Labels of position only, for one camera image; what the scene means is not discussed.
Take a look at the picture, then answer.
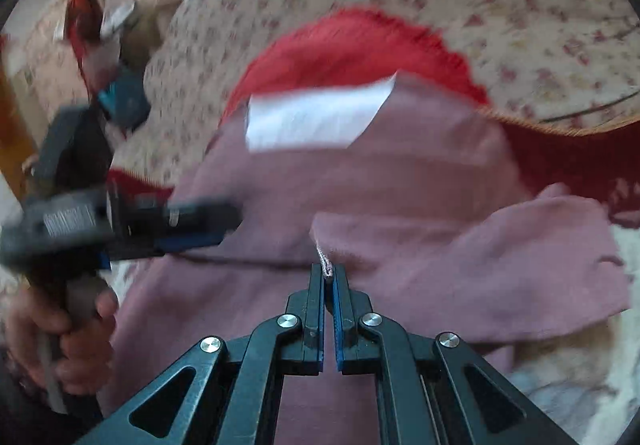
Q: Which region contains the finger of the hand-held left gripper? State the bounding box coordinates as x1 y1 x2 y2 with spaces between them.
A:
107 231 226 262
165 199 243 238

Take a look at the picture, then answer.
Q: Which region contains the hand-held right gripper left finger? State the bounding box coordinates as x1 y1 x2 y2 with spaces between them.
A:
75 264 326 445

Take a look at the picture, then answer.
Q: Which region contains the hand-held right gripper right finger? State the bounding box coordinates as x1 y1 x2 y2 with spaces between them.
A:
333 264 578 445

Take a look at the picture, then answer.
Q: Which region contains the mauve long-sleeve shirt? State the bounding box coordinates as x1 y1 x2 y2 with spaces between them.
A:
97 72 631 445

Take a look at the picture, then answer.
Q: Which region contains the person's left hand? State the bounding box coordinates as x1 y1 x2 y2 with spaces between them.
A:
5 275 120 398

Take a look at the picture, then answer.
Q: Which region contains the blue bag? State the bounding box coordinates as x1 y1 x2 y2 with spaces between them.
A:
97 70 152 128

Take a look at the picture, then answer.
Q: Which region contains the red hanging cloth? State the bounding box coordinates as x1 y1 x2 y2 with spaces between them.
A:
66 0 101 53

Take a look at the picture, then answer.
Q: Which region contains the clear plastic bag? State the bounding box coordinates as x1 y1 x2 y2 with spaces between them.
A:
99 0 137 38

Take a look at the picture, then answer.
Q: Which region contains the red ruffled cushion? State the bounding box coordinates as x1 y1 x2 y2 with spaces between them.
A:
220 7 493 126

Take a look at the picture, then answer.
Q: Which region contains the red and white floral blanket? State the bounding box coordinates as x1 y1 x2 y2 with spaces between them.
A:
107 110 640 445

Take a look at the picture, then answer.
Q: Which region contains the beige floral sofa cover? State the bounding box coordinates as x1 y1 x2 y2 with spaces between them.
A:
107 0 640 176

